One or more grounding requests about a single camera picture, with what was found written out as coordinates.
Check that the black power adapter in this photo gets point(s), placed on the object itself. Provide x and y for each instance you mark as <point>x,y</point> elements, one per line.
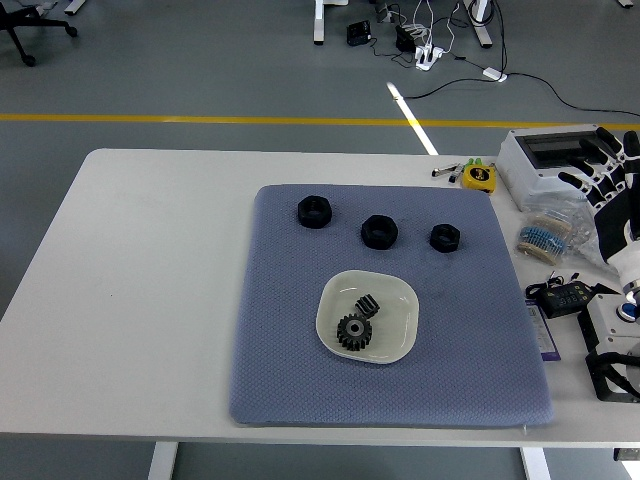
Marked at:
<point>358,34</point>

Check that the blue-grey textured mat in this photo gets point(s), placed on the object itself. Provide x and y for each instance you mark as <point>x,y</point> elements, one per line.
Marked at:
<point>280,350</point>

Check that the green-tipped tool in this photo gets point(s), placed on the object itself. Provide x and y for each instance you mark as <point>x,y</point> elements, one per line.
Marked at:
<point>474,162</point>

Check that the white table leg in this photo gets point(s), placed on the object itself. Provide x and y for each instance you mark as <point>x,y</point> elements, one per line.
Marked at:
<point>162,462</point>
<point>535,465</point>

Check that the white square dish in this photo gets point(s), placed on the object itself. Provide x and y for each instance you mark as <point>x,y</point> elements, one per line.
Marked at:
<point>395,320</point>

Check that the small black hex nut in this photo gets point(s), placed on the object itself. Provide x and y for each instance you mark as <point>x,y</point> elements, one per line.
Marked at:
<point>445,238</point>

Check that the grey electrical enclosure box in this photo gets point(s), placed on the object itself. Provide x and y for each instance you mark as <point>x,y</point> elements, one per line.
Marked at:
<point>520,170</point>

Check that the bag of blue resistors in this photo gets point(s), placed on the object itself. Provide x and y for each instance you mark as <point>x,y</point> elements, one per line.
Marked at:
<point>542,237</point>

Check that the large black hex nut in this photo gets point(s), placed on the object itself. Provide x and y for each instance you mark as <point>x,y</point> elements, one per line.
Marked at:
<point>380,232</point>
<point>313,212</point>

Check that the small black gear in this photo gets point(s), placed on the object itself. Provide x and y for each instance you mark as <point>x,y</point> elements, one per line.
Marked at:
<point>367,306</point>

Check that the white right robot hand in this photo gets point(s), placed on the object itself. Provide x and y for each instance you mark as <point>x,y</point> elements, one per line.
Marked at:
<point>617,225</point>

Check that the white desk leg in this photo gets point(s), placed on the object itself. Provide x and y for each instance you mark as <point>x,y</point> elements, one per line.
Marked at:
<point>481,27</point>
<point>319,22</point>

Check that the small black clip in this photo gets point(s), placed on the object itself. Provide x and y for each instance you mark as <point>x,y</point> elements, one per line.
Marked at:
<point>455,176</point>

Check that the silver marker pen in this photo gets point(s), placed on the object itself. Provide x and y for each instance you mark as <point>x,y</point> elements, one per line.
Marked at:
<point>442,171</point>

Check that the black power brick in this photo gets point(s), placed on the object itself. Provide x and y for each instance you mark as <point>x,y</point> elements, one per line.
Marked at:
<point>405,38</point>

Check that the white power strip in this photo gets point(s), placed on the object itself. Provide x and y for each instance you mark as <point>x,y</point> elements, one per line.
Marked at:
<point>427,56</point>

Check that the yellow tape measure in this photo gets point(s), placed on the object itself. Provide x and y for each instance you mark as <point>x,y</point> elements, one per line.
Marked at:
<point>478,177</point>

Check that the bag of clear parts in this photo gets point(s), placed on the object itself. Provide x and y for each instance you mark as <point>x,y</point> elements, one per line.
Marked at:
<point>586,240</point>

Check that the black office chair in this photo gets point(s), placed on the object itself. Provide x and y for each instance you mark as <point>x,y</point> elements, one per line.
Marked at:
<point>15,17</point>

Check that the small white adapter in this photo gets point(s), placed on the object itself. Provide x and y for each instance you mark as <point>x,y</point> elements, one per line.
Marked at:
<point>494,74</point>

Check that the black digital controller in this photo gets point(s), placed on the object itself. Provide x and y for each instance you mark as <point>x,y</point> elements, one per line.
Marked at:
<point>565,300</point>

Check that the large black gear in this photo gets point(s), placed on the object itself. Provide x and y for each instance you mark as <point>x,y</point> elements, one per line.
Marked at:
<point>345,340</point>

